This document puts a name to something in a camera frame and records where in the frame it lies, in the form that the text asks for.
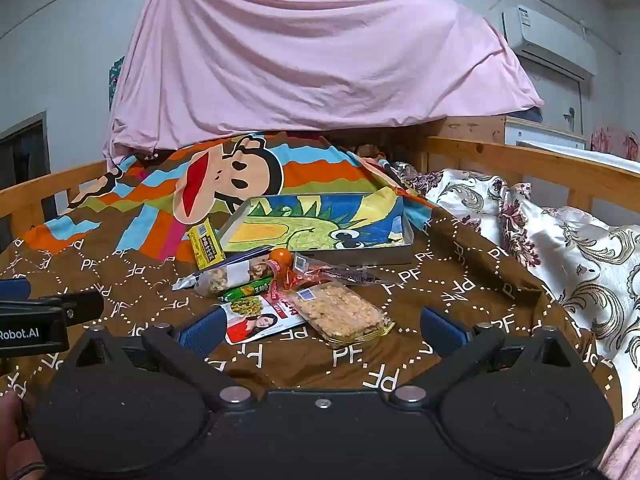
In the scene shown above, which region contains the wooden bed rail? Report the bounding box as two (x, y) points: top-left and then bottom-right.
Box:
(0, 135), (640, 256)

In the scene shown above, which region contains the teal wall poster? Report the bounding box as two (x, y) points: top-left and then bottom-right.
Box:
(107, 56), (126, 111)

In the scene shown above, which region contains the blue nut snack packet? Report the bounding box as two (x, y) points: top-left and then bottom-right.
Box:
(172, 245), (276, 297)

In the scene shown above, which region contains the red orange snack packet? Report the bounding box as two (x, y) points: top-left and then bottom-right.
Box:
(267, 252), (385, 295)

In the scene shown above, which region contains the pink garment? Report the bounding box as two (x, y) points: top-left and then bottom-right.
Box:
(597, 415), (640, 480)

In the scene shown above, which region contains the striped monkey print blanket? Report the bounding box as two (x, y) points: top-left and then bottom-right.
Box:
(20, 130), (436, 263)

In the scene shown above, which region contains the white air conditioner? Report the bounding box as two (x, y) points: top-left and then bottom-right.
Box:
(500, 6), (599, 78)

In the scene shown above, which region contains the green snack bar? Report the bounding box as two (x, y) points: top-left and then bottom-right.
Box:
(217, 284), (275, 303)

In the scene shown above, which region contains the wooden cabinet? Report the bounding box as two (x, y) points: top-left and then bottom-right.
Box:
(422, 116), (507, 145)

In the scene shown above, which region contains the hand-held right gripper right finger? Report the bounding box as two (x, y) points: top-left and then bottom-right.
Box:
(387, 306), (587, 409)

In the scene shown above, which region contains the yellow snack box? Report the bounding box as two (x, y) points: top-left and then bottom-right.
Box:
(187, 218), (226, 271)

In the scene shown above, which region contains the white panel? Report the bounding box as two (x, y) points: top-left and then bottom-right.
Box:
(515, 139), (640, 167)

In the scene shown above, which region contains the white cabinet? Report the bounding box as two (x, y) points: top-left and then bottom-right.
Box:
(504, 116), (587, 150)

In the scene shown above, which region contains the grey door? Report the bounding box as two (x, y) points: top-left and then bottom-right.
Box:
(520, 55), (588, 136)

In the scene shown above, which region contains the metal tray with colourful print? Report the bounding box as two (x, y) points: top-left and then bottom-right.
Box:
(217, 192), (415, 267)

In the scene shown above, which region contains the person's left hand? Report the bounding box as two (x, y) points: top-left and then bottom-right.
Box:
(0, 389), (45, 480)

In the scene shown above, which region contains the pink floral curtain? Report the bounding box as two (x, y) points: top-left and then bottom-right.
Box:
(590, 122), (640, 161)

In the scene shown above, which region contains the dark doorway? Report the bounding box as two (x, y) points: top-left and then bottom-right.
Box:
(0, 110), (51, 221)

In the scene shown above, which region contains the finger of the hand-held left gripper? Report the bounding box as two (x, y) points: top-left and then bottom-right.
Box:
(0, 278), (32, 302)

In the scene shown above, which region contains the white red snack packet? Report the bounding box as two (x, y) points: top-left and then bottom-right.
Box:
(220, 294), (308, 346)

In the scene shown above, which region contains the clear rice cracker packet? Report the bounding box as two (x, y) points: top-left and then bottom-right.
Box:
(286, 280), (396, 350)

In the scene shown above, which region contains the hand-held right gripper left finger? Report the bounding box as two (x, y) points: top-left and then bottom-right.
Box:
(60, 306), (256, 409)

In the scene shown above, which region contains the pink bed sheet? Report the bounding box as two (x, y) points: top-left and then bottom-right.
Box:
(102, 0), (546, 163)

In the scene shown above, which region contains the brown patterned blanket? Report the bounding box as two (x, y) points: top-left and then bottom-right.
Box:
(0, 195), (623, 461)

